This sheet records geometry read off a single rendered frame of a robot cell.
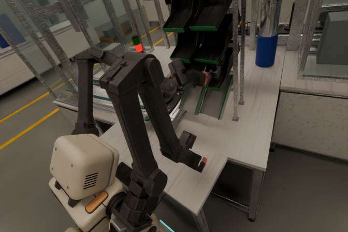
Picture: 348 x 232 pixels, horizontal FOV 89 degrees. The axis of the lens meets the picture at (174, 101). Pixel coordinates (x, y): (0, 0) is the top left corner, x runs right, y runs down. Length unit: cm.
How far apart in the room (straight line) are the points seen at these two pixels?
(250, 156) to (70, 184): 86
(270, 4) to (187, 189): 136
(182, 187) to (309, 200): 128
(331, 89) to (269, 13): 69
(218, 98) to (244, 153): 34
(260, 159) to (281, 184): 95
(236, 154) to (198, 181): 27
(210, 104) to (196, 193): 50
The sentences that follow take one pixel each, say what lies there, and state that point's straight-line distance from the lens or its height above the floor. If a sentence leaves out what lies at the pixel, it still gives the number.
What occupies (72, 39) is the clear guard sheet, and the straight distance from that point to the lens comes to 240.
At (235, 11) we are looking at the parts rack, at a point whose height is 155.
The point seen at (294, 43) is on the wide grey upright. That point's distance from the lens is 207.
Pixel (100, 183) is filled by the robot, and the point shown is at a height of 127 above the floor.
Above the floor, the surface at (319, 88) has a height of 86.
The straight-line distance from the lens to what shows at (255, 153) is 112.
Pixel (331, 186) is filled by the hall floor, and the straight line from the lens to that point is 216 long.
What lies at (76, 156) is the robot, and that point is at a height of 139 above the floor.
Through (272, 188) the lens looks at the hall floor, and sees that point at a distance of 200.
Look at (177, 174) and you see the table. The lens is 107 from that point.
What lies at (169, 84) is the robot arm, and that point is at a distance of 77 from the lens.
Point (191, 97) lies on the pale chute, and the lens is 117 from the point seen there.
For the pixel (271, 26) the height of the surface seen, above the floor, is 121.
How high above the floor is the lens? 178
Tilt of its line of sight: 38 degrees down
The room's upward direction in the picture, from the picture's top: 16 degrees counter-clockwise
